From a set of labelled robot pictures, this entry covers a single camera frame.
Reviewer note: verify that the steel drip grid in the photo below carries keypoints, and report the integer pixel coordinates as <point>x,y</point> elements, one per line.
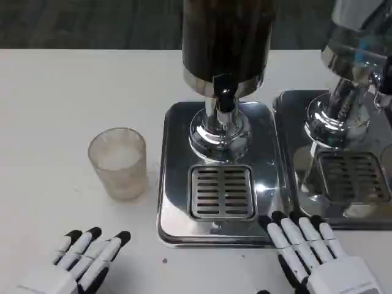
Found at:
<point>222,193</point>
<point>352,177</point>

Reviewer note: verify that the dark drink dispenser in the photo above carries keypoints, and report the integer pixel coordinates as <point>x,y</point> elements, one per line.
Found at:
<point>226,36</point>

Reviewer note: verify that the black dispenser tap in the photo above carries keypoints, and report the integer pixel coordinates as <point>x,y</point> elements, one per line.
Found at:
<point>225,98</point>

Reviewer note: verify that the clear ribbed glass cup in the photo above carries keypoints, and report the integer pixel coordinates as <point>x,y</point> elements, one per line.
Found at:
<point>122,180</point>

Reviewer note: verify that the clear drink dispenser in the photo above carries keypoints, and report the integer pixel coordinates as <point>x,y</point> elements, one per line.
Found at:
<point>346,61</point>

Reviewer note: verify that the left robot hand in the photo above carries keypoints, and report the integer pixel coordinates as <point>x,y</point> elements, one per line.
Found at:
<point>65,272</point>

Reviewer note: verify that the steel dispenser tap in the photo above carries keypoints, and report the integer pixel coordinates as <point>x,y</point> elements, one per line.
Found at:
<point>379,88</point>

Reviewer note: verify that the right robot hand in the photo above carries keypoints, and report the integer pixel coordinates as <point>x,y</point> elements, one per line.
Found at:
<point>330,272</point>

